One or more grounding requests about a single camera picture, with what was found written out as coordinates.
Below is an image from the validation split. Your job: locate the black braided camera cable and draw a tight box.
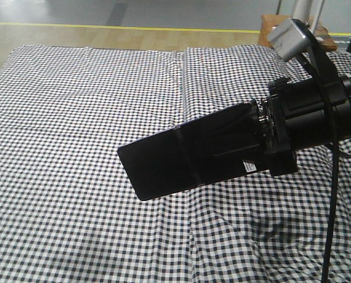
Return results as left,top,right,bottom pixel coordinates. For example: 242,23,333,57
298,50,351,283

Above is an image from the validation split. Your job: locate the black white checkered bedsheet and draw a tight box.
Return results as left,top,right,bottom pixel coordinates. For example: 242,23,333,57
0,43,351,283

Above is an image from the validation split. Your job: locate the wooden nightstand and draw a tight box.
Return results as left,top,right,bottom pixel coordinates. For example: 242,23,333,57
259,14,338,51

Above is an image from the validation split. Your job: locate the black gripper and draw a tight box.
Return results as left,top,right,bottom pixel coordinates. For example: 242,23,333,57
191,74,351,176

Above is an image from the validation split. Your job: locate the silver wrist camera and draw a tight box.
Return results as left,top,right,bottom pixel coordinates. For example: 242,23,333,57
267,18,312,62

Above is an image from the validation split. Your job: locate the black smartphone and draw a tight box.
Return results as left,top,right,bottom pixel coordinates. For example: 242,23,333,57
117,100,270,202

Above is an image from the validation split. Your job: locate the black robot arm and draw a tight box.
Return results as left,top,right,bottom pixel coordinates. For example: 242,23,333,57
192,74,351,178

